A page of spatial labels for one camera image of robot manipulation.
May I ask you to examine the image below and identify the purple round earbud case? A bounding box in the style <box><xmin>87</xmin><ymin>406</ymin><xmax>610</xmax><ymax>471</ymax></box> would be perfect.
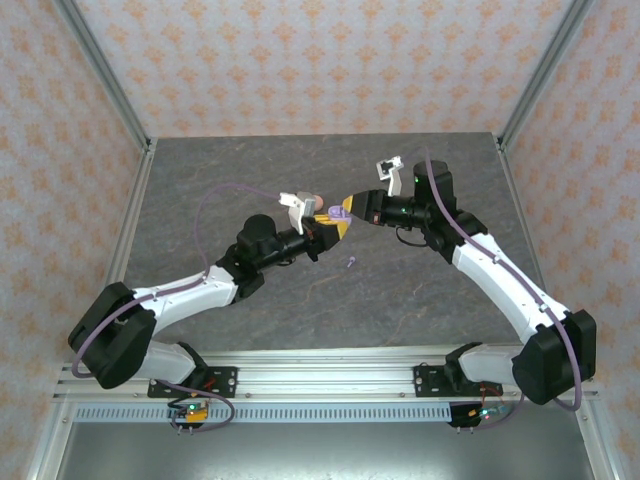
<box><xmin>323</xmin><ymin>204</ymin><xmax>354</xmax><ymax>225</ymax></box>

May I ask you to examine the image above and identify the grey metal sheet panel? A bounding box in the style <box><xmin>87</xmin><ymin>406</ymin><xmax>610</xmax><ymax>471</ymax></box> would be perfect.
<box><xmin>52</xmin><ymin>422</ymin><xmax>599</xmax><ymax>480</ymax></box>

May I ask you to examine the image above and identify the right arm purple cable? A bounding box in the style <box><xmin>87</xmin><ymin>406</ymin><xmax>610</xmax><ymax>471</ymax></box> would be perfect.
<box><xmin>423</xmin><ymin>145</ymin><xmax>584</xmax><ymax>430</ymax></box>

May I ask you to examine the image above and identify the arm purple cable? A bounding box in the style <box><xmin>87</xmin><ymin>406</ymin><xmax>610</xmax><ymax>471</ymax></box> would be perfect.
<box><xmin>423</xmin><ymin>145</ymin><xmax>584</xmax><ymax>430</ymax></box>
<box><xmin>72</xmin><ymin>183</ymin><xmax>236</xmax><ymax>432</ymax></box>

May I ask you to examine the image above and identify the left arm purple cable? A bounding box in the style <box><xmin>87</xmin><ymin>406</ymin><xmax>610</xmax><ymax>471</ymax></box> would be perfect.
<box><xmin>72</xmin><ymin>183</ymin><xmax>236</xmax><ymax>432</ymax></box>

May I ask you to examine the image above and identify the aluminium side rail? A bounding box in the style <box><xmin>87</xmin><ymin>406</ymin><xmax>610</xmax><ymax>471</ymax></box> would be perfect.
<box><xmin>494</xmin><ymin>133</ymin><xmax>569</xmax><ymax>359</ymax></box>
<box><xmin>79</xmin><ymin>138</ymin><xmax>157</xmax><ymax>359</ymax></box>

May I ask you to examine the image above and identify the aluminium table edge rail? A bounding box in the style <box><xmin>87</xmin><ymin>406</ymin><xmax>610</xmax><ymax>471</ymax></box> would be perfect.
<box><xmin>87</xmin><ymin>341</ymin><xmax>569</xmax><ymax>362</ymax></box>

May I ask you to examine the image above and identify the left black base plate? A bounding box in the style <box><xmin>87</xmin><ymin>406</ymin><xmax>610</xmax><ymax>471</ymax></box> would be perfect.
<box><xmin>147</xmin><ymin>366</ymin><xmax>239</xmax><ymax>399</ymax></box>

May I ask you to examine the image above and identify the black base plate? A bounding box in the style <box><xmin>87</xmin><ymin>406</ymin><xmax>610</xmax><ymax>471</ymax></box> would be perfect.
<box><xmin>147</xmin><ymin>366</ymin><xmax>239</xmax><ymax>399</ymax></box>
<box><xmin>413</xmin><ymin>364</ymin><xmax>501</xmax><ymax>399</ymax></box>

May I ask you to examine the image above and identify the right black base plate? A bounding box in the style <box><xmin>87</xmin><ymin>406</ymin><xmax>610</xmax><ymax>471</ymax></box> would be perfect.
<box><xmin>413</xmin><ymin>364</ymin><xmax>501</xmax><ymax>399</ymax></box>

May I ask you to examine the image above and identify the grey slotted cable duct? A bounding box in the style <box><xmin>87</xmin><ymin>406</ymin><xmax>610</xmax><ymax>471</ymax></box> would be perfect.
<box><xmin>73</xmin><ymin>402</ymin><xmax>569</xmax><ymax>424</ymax></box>

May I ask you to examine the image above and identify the aluminium upright frame post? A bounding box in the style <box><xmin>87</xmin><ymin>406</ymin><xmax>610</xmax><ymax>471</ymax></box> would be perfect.
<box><xmin>52</xmin><ymin>0</ymin><xmax>154</xmax><ymax>151</ymax></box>
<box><xmin>499</xmin><ymin>0</ymin><xmax>599</xmax><ymax>146</ymax></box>

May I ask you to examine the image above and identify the aluminium lower frame post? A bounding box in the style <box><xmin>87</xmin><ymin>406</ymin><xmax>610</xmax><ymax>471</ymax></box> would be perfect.
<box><xmin>27</xmin><ymin>399</ymin><xmax>76</xmax><ymax>480</ymax></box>
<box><xmin>572</xmin><ymin>399</ymin><xmax>619</xmax><ymax>480</ymax></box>

